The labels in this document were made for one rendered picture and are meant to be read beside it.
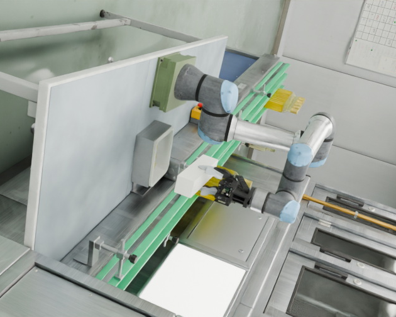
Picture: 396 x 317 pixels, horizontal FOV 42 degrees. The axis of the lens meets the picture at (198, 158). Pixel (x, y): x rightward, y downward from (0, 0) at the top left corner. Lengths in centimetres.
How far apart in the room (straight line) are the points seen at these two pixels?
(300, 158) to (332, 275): 84
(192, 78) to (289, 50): 625
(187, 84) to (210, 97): 10
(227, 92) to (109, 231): 69
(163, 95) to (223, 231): 71
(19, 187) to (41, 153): 106
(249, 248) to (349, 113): 622
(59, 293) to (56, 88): 56
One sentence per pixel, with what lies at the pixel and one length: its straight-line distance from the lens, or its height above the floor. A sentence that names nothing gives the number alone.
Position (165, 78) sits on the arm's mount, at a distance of 201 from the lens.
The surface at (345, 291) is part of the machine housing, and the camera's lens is 234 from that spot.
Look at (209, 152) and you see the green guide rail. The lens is 239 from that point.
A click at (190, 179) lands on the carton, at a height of 109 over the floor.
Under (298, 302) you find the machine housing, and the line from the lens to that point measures 220.
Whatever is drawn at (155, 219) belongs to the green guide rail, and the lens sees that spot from 207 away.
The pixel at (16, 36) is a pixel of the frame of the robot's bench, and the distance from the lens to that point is 218.
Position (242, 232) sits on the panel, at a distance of 237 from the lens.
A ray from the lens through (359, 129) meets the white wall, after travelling 843.
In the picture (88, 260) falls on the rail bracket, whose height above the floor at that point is 85.
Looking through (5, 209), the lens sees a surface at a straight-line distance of 242.
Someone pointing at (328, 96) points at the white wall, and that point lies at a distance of 831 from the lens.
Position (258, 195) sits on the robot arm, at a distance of 167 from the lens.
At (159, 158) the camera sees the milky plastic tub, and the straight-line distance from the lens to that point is 222.
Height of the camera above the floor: 152
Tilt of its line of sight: 15 degrees down
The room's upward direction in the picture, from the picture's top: 109 degrees clockwise
